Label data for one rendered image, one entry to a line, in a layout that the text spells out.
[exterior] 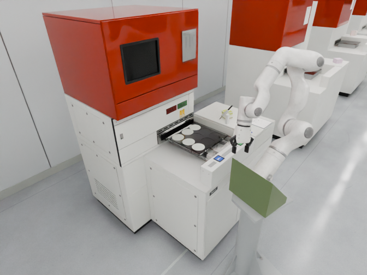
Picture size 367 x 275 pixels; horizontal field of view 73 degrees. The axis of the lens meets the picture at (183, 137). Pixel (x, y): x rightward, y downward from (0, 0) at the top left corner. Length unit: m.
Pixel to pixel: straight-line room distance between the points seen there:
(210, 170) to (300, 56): 0.83
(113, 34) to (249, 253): 1.71
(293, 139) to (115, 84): 1.09
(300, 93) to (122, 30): 1.07
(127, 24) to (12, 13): 1.54
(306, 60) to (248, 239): 1.20
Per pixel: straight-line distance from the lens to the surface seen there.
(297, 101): 1.61
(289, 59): 1.55
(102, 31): 1.50
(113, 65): 1.55
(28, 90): 3.04
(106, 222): 2.67
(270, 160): 1.56
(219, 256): 2.36
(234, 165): 1.54
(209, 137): 2.05
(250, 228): 1.82
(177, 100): 2.07
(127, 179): 2.01
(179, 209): 1.99
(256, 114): 1.35
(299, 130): 1.56
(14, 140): 3.16
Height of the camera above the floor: 1.97
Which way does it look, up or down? 32 degrees down
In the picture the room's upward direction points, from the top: 1 degrees counter-clockwise
